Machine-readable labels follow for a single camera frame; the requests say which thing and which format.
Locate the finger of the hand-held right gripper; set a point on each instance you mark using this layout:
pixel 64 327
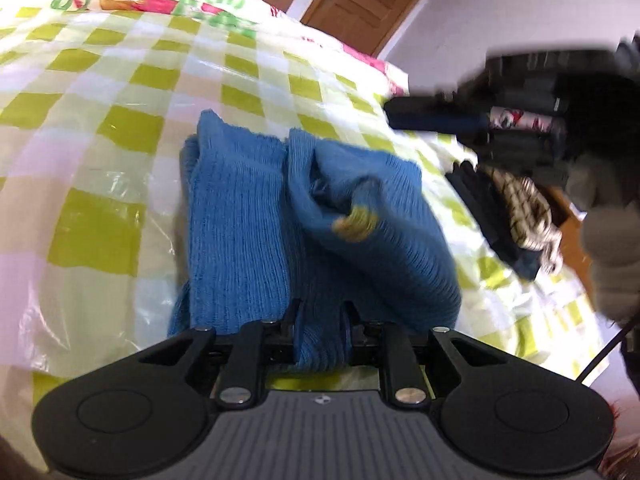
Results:
pixel 435 117

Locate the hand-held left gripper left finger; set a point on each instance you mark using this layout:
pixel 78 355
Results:
pixel 291 327

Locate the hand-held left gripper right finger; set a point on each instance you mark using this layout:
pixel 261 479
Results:
pixel 351 327

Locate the blue knitted sweater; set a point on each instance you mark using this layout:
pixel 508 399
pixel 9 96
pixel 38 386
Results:
pixel 240 220

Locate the person's right hand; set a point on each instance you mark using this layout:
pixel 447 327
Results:
pixel 610 250

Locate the checked beige cloth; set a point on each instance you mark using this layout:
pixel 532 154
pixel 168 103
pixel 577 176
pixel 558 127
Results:
pixel 530 215

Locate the black folded garment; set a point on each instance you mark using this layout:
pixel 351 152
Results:
pixel 492 225

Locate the wooden door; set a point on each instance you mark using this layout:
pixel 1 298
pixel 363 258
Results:
pixel 360 5

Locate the wooden nightstand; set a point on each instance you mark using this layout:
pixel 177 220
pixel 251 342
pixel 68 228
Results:
pixel 570 230

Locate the checked printed bed quilt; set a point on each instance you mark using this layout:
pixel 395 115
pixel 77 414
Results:
pixel 100 125

